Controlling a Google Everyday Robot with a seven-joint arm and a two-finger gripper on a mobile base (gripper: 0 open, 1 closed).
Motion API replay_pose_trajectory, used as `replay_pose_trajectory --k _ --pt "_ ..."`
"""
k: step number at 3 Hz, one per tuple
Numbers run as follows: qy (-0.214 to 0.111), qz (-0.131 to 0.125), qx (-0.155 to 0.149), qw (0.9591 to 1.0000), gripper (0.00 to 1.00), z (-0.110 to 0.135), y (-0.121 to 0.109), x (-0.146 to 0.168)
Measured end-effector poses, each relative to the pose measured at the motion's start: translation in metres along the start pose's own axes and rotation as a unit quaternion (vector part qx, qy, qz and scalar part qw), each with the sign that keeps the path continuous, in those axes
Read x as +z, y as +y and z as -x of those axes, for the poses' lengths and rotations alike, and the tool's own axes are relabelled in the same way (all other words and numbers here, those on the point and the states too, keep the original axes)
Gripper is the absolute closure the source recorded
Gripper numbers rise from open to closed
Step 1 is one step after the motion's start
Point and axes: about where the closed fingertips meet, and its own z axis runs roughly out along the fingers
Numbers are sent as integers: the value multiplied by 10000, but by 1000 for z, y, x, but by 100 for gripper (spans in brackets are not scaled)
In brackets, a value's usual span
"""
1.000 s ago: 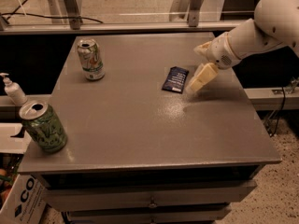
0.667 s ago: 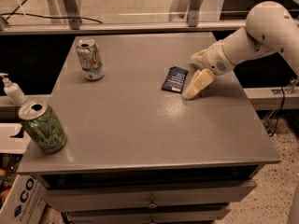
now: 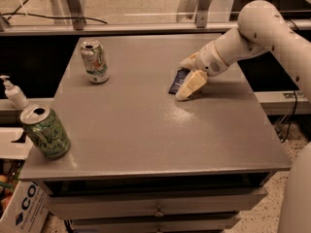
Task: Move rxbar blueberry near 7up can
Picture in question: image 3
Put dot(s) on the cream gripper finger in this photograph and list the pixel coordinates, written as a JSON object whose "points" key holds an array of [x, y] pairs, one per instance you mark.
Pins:
{"points": [[194, 80], [189, 62]]}

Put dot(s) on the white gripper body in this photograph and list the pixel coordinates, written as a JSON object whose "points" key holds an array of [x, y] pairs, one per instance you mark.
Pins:
{"points": [[210, 59]]}

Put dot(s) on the dark blue snack bar wrapper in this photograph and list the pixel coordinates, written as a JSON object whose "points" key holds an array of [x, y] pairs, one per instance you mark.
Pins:
{"points": [[178, 81]]}

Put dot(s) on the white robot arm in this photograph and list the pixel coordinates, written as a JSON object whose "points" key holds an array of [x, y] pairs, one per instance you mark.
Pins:
{"points": [[261, 28]]}

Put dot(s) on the white green 7up can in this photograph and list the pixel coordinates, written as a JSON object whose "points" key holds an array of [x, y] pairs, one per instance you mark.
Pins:
{"points": [[94, 60]]}

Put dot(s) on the green soda can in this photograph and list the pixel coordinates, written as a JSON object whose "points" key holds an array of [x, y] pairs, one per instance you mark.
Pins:
{"points": [[43, 127]]}

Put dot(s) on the grey drawer cabinet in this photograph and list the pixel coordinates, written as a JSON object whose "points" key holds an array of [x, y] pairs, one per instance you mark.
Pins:
{"points": [[142, 162]]}

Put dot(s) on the white pump lotion bottle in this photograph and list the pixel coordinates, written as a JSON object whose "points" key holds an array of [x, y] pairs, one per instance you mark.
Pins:
{"points": [[14, 93]]}

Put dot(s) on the white cardboard box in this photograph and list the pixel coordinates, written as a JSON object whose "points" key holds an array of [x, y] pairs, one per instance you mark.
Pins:
{"points": [[26, 212]]}

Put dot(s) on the metal frame rail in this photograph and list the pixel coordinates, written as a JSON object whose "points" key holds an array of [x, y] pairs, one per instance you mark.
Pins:
{"points": [[103, 17]]}

